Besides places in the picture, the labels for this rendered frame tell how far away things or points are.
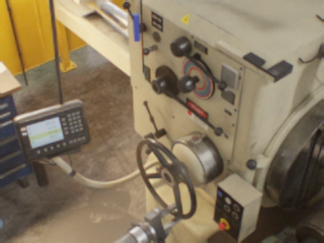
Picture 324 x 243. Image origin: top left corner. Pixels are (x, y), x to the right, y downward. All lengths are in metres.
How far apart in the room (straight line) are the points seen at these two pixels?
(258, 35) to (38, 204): 2.37
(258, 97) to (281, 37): 0.23
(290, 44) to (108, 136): 2.56
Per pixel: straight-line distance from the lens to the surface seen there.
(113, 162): 3.86
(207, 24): 1.82
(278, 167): 2.00
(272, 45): 1.73
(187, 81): 1.83
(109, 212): 3.55
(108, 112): 4.28
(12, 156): 3.46
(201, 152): 1.99
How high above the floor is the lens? 2.84
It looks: 43 degrees down
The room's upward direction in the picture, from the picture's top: straight up
